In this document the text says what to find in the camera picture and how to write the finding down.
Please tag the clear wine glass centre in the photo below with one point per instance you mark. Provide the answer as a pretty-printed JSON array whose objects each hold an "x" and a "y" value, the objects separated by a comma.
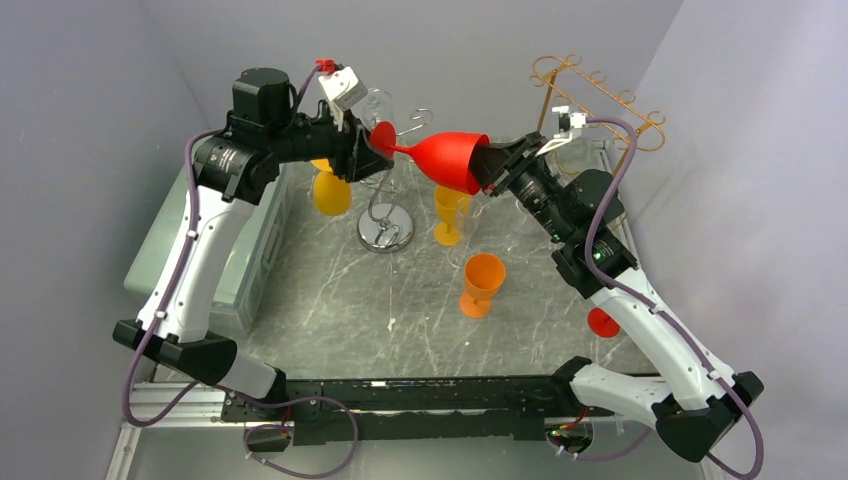
[{"x": 468, "y": 215}]

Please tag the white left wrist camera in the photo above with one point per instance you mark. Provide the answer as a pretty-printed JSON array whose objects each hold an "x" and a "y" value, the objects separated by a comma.
[{"x": 342, "y": 89}]

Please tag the aluminium frame rail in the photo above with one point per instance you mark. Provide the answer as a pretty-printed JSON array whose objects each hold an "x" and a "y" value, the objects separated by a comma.
[{"x": 195, "y": 407}]

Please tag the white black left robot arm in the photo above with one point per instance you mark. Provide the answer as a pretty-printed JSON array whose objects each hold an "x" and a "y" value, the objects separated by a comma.
[{"x": 228, "y": 171}]

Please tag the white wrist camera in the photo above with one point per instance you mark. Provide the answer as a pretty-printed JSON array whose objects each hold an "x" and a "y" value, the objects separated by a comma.
[
  {"x": 342, "y": 89},
  {"x": 570, "y": 125}
]

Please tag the red plastic goblet lying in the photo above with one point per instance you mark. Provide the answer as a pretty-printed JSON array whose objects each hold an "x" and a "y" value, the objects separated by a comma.
[{"x": 602, "y": 324}]

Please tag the red plastic goblet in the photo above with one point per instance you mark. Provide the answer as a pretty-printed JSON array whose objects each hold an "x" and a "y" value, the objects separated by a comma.
[
  {"x": 602, "y": 324},
  {"x": 444, "y": 158}
]

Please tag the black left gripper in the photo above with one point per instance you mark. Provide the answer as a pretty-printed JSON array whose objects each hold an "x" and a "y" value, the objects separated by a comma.
[{"x": 351, "y": 155}]

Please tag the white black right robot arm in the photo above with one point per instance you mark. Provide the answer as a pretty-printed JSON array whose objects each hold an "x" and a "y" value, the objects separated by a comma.
[{"x": 696, "y": 398}]

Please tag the orange plastic goblet back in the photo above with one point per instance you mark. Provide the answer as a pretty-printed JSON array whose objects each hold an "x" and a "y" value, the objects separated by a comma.
[{"x": 447, "y": 203}]

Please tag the orange plastic goblet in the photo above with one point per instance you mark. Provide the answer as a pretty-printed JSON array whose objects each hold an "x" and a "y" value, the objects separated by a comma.
[
  {"x": 331, "y": 195},
  {"x": 484, "y": 274},
  {"x": 447, "y": 203}
]

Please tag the clear wine glass right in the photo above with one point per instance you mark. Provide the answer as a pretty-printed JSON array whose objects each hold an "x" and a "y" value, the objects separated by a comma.
[{"x": 575, "y": 157}]

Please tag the chrome wine glass rack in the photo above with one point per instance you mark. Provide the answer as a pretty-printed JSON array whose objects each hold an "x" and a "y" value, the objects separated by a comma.
[{"x": 384, "y": 227}]

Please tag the red plastic goblet back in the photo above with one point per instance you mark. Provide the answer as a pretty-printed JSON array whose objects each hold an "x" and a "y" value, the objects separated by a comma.
[{"x": 444, "y": 158}]

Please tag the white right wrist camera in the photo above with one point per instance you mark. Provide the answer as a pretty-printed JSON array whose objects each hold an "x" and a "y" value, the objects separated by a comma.
[{"x": 570, "y": 125}]

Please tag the green plastic storage box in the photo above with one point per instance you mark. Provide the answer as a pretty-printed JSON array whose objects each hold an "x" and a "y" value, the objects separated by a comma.
[{"x": 236, "y": 301}]

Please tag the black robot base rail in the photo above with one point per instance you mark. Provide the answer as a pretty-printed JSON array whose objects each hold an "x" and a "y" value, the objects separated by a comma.
[{"x": 522, "y": 407}]

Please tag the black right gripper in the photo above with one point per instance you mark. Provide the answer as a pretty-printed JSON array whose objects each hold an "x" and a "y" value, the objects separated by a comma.
[{"x": 488, "y": 162}]

